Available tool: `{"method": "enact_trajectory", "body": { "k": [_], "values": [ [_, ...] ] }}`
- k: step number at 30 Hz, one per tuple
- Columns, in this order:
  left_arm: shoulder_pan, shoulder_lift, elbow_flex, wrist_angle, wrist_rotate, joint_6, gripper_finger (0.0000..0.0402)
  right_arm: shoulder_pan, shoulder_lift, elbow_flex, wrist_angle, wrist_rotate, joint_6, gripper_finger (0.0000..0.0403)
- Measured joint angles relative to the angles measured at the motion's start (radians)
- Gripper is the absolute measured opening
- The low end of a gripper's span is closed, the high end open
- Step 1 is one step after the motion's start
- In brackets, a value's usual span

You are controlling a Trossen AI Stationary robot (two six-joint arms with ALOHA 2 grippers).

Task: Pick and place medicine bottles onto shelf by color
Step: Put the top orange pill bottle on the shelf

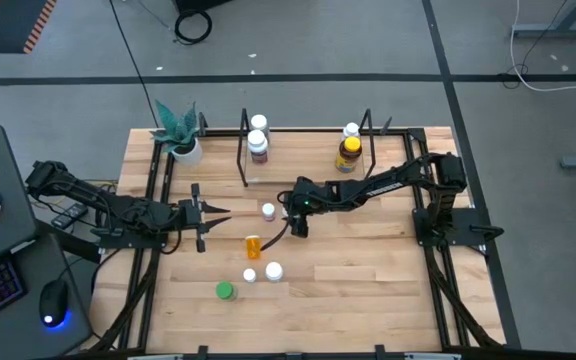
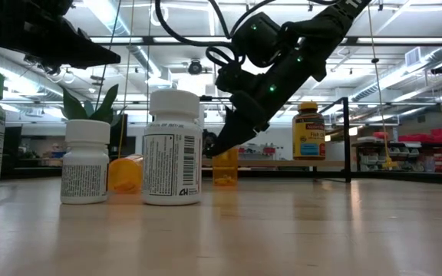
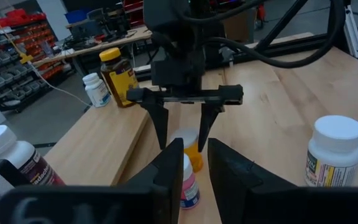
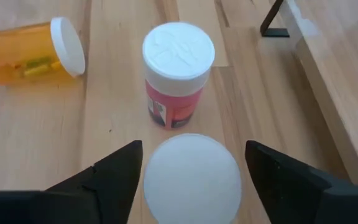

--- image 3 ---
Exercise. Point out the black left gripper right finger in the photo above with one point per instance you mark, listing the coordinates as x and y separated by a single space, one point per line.
244 199

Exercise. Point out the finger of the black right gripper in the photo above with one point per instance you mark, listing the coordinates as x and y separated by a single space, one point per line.
160 121
207 121

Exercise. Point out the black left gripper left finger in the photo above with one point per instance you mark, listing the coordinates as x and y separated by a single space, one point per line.
154 193

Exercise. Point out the small pink label bottle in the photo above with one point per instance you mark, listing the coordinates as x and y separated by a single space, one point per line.
190 186

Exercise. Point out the orange pill bottle white cap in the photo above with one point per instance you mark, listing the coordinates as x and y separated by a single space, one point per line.
194 158

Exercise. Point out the amber bottle yellow cap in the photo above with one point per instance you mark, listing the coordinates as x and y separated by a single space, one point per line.
120 81

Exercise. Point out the white bottle blue label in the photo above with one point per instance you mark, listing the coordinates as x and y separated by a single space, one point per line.
96 91

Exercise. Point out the medium white medicine bottle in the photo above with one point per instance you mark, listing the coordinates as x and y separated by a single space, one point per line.
334 149

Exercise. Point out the white bottle purple headache label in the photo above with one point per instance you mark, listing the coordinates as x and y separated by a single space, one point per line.
8 149

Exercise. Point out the wooden workbench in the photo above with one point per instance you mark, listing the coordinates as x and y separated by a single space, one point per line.
120 39

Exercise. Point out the black equipment on workbench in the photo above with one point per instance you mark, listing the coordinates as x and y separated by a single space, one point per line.
104 23

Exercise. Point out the blue storage bin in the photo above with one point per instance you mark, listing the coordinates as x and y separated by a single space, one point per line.
76 16

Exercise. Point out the rack with red bins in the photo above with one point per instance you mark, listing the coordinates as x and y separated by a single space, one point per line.
33 34

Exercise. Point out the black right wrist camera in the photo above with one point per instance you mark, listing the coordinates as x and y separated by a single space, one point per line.
179 73

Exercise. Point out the black metal table frame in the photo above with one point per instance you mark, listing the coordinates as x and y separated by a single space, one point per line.
291 45

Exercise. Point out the silver aluminium frame post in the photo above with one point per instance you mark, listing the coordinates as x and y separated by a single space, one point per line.
353 31

